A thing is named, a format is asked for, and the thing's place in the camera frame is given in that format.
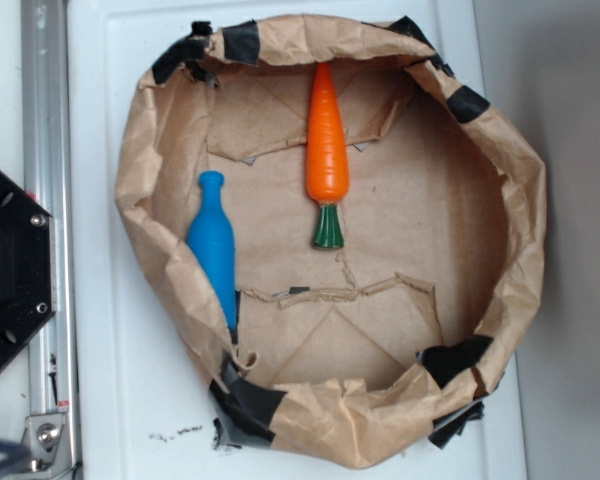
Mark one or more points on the white plastic tray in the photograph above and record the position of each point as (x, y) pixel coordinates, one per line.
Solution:
(144, 412)

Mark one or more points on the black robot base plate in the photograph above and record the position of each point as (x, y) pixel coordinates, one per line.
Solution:
(26, 298)

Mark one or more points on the orange toy carrot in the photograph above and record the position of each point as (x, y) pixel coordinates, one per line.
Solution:
(327, 168)

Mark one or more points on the blue toy bottle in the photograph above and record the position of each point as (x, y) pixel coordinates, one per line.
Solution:
(211, 240)

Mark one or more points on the aluminium frame rail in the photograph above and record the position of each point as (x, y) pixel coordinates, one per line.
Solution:
(53, 429)

